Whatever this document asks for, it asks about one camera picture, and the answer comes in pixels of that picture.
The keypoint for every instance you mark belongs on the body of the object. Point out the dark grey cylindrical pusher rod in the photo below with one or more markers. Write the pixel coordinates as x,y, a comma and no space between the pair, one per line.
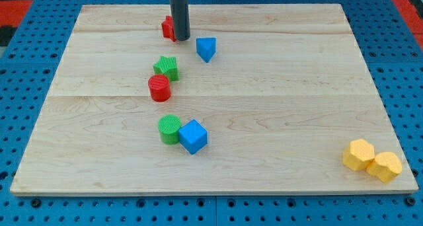
181,23

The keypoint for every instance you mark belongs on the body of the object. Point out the red star block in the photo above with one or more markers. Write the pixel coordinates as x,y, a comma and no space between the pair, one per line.
168,28

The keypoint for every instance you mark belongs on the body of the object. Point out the green star block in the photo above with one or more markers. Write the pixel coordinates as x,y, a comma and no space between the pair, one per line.
168,67

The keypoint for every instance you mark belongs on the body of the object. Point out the blue triangle block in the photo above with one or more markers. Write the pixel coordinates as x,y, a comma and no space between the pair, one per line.
206,48

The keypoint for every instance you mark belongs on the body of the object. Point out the red cylinder block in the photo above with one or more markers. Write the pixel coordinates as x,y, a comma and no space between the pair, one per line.
159,87

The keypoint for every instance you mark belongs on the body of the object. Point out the green cylinder block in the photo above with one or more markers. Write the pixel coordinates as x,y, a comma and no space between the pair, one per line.
168,127

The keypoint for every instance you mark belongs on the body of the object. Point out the light wooden board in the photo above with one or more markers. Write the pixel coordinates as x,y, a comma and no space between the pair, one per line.
285,93

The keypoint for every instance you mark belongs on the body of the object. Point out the blue cube block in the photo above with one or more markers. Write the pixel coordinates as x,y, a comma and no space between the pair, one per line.
193,136

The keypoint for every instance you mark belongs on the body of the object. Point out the yellow hexagon block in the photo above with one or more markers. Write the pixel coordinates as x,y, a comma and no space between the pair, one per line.
358,154

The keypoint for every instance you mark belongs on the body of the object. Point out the yellow heart block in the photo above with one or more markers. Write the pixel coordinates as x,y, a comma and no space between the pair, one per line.
386,166

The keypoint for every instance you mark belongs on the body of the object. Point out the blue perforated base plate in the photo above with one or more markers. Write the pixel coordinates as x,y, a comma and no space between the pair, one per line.
392,54

